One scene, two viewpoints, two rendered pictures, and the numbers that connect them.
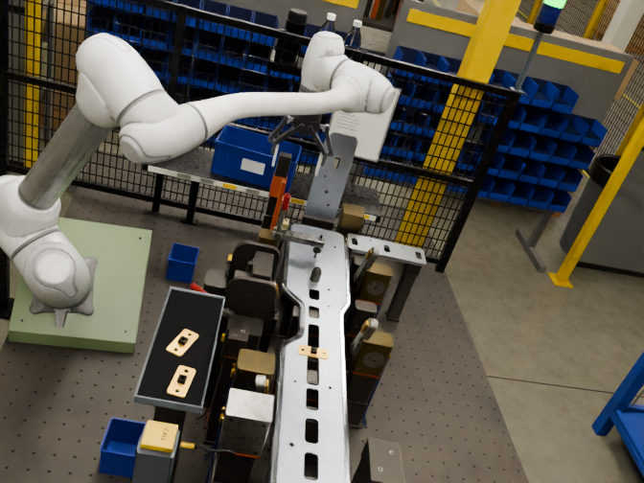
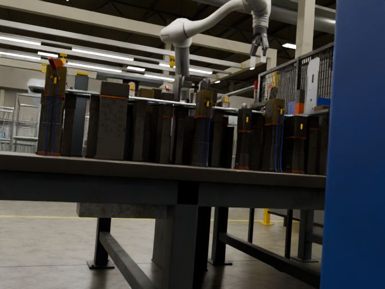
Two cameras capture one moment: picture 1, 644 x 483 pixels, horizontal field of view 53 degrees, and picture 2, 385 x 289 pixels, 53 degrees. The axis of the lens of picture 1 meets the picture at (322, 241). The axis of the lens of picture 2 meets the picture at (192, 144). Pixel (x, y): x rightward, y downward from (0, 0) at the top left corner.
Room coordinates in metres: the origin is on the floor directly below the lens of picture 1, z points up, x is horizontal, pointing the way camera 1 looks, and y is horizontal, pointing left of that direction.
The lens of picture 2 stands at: (1.18, -2.00, 0.71)
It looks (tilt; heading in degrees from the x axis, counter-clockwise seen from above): 3 degrees up; 82
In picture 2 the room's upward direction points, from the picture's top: 4 degrees clockwise
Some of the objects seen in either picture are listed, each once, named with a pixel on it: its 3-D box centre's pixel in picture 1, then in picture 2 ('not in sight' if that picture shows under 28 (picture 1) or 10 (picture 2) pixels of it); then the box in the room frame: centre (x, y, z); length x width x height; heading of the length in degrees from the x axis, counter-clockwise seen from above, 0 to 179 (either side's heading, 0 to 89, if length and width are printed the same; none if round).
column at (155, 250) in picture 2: not in sight; (182, 217); (1.51, 0.71, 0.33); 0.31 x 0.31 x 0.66; 14
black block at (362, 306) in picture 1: (357, 341); (244, 139); (1.66, -0.21, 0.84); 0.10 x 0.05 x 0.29; 99
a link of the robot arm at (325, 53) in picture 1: (326, 61); (260, 4); (1.80, 0.13, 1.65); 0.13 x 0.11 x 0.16; 60
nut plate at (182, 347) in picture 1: (183, 340); not in sight; (1.09, 0.23, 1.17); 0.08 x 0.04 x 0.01; 169
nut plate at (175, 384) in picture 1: (181, 379); not in sight; (0.97, 0.20, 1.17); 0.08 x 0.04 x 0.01; 1
